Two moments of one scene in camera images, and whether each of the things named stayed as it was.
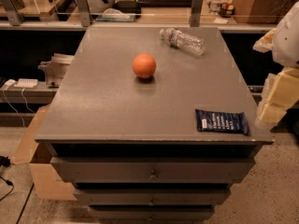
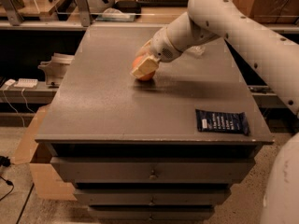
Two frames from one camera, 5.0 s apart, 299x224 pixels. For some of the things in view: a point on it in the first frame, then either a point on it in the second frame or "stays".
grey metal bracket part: x=56 y=68 stays
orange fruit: x=144 y=65 stays
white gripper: x=287 y=42 → x=161 y=47
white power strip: x=26 y=83 stays
